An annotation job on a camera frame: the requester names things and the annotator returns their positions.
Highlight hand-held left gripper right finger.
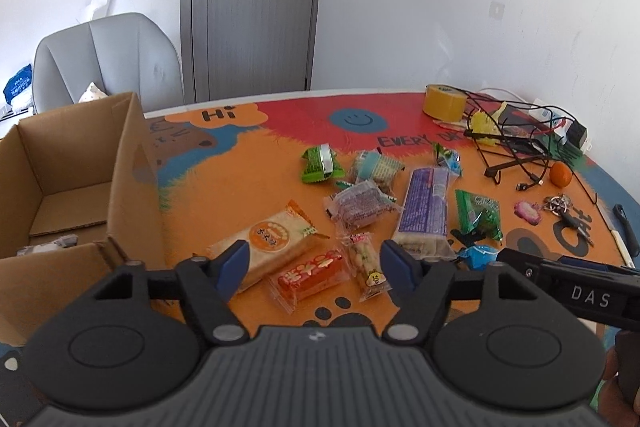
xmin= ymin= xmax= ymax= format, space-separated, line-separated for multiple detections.
xmin=380 ymin=239 xmax=537 ymax=344

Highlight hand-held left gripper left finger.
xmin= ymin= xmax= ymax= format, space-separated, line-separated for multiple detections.
xmin=92 ymin=239 xmax=251 ymax=348

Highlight orange white rice cracker packet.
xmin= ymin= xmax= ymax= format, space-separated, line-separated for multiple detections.
xmin=207 ymin=201 xmax=331 ymax=293

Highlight long purple biscuit packet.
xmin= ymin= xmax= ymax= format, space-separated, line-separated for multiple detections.
xmin=391 ymin=167 xmax=452 ymax=258

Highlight clear packet dark snacks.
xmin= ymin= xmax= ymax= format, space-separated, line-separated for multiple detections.
xmin=324 ymin=181 xmax=404 ymax=229

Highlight green snack packet white band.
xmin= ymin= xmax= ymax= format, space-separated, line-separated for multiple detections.
xmin=300 ymin=145 xmax=344 ymax=184

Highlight brown cardboard box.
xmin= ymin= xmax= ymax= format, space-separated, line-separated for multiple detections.
xmin=0 ymin=92 xmax=167 ymax=348

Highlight small clear peanut packet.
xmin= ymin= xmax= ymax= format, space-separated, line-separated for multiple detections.
xmin=340 ymin=232 xmax=394 ymax=303

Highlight red orange snack packet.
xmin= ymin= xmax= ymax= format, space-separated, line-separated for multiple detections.
xmin=267 ymin=249 xmax=351 ymax=309

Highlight blue wrapped candy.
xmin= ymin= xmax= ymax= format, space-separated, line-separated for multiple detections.
xmin=457 ymin=244 xmax=497 ymax=271

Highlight bunch of keys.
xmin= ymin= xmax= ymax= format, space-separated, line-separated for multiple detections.
xmin=542 ymin=194 xmax=597 ymax=249

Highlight teal green snack packet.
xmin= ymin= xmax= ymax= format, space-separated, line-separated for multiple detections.
xmin=347 ymin=150 xmax=404 ymax=190

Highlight green leafy snack packet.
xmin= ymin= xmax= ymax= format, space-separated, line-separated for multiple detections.
xmin=454 ymin=189 xmax=504 ymax=244

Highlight colourful printed table mat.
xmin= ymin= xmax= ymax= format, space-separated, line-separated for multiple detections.
xmin=0 ymin=92 xmax=640 ymax=358

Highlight small green blue candy packet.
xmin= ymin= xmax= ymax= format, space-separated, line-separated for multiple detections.
xmin=432 ymin=143 xmax=464 ymax=178

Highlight orange mandarin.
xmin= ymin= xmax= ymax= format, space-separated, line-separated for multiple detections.
xmin=549 ymin=162 xmax=574 ymax=186

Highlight black power adapter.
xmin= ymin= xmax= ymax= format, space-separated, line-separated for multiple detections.
xmin=565 ymin=122 xmax=591 ymax=152

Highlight yellow plastic toy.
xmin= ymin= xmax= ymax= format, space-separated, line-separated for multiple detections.
xmin=469 ymin=102 xmax=509 ymax=146

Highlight yellow tape roll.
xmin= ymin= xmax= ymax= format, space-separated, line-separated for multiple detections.
xmin=423 ymin=84 xmax=469 ymax=120

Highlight grey packet in box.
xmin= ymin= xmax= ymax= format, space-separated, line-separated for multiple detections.
xmin=17 ymin=234 xmax=81 ymax=257

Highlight white power strip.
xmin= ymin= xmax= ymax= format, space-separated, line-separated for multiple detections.
xmin=529 ymin=99 xmax=592 ymax=154

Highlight white dotted pillow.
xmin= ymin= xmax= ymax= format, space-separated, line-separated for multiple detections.
xmin=80 ymin=82 xmax=109 ymax=104

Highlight grey upholstered chair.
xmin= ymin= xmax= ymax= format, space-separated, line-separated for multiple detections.
xmin=32 ymin=12 xmax=184 ymax=116

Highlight grey door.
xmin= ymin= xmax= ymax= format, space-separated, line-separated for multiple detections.
xmin=179 ymin=0 xmax=329 ymax=104

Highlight blue plastic bag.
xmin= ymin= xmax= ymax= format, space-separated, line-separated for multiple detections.
xmin=3 ymin=64 xmax=34 ymax=104

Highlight pink keychain charm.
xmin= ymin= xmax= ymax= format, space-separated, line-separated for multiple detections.
xmin=514 ymin=201 xmax=544 ymax=223

